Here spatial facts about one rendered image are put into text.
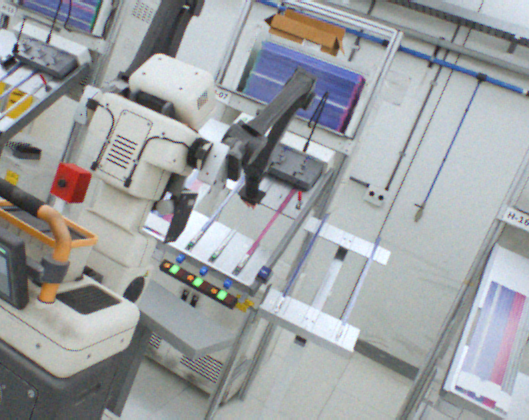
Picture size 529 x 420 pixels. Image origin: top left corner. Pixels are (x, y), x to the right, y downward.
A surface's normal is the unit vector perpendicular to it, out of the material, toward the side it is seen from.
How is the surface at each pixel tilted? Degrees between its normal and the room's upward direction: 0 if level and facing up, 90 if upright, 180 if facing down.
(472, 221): 90
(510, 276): 45
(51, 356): 90
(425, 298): 90
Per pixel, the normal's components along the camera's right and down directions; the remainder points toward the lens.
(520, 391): 0.04, -0.62
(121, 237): -0.27, -0.09
